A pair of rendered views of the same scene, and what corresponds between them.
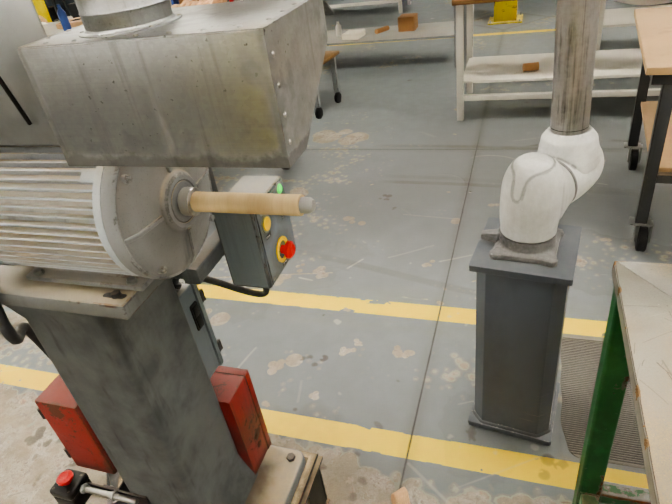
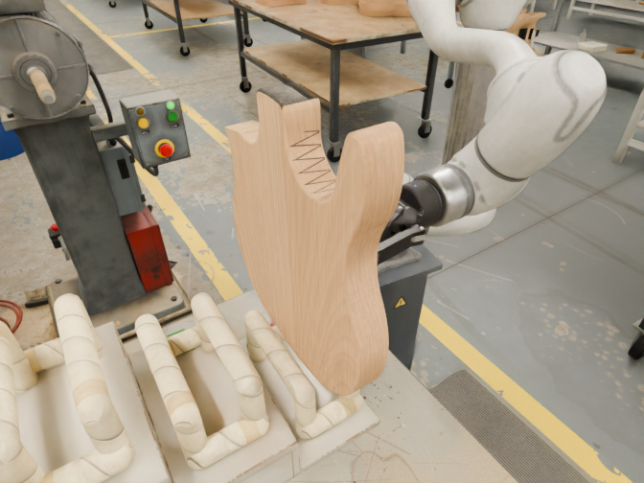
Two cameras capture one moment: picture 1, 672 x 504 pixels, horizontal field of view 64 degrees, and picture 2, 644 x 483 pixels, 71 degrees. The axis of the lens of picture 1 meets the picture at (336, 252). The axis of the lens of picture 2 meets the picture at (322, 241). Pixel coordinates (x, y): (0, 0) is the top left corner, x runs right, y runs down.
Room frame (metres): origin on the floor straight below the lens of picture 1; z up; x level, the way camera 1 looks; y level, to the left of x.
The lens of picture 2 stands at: (0.21, -1.03, 1.60)
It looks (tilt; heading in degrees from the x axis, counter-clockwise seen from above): 37 degrees down; 34
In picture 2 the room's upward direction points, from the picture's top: straight up
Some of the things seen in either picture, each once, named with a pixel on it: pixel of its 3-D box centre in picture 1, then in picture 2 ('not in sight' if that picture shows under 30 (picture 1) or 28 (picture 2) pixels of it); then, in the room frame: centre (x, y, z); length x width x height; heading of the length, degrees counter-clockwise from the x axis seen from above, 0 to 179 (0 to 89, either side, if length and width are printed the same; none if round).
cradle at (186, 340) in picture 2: not in sight; (182, 342); (0.48, -0.58, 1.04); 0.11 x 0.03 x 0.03; 157
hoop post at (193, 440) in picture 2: not in sight; (193, 437); (0.37, -0.73, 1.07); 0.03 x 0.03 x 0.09
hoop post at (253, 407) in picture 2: not in sight; (252, 405); (0.44, -0.76, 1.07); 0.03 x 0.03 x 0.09
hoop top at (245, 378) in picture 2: not in sight; (223, 339); (0.48, -0.68, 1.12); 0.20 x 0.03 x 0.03; 66
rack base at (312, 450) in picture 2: not in sight; (298, 381); (0.58, -0.73, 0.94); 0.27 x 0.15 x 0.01; 67
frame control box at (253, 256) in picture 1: (228, 246); (144, 132); (1.04, 0.24, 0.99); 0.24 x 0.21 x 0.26; 67
